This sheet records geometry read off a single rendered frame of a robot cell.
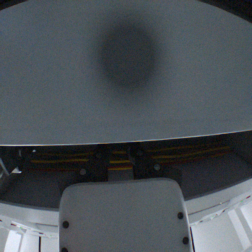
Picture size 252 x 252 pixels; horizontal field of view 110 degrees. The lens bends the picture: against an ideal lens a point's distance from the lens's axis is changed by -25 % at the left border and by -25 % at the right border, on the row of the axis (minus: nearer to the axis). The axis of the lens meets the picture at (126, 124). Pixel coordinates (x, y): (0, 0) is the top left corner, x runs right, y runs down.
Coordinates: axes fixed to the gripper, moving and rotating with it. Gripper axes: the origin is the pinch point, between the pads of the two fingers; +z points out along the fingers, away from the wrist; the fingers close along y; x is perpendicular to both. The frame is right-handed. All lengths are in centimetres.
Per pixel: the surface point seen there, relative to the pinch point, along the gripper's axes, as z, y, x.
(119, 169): 1.0, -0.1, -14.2
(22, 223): -11.7, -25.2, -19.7
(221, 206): -12.4, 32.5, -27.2
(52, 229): -12.9, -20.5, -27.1
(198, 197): -7.4, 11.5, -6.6
